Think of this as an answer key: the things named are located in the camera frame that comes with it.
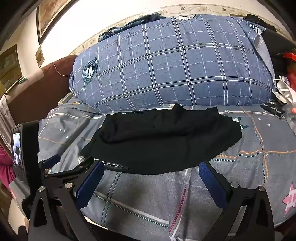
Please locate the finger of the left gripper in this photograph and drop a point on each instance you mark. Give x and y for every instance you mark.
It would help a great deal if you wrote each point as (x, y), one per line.
(50, 162)

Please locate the brown headboard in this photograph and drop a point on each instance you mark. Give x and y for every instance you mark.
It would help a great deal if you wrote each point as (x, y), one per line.
(35, 97)

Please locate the black pants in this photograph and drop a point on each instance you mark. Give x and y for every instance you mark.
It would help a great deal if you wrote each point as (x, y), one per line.
(152, 142)

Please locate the white crumpled plastic bag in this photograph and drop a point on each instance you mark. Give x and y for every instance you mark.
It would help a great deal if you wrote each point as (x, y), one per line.
(284, 93)

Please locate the wooden cabinet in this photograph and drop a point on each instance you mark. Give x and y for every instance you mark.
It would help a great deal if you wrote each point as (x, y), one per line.
(10, 70)

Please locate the blue plaid pillow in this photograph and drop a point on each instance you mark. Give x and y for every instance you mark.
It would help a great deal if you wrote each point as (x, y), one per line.
(193, 60)

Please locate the dark clothing behind pillow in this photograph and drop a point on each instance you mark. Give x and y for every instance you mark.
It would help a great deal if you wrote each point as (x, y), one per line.
(138, 21)

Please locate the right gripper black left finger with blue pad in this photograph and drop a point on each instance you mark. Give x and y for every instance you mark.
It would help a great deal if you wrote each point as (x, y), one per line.
(56, 212)

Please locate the black packet on bed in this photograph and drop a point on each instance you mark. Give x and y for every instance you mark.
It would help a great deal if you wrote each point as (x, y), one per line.
(273, 108)

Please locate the framed wall picture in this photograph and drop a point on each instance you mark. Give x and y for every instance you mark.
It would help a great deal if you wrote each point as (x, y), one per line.
(48, 13)

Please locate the grey patterned bed sheet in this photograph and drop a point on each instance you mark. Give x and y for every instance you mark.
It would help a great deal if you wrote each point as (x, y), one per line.
(177, 206)

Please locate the red object at right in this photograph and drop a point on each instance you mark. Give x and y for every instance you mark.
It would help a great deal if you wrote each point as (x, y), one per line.
(290, 58)

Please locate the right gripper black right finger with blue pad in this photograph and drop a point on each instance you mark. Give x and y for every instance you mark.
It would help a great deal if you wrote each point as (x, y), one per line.
(257, 222)

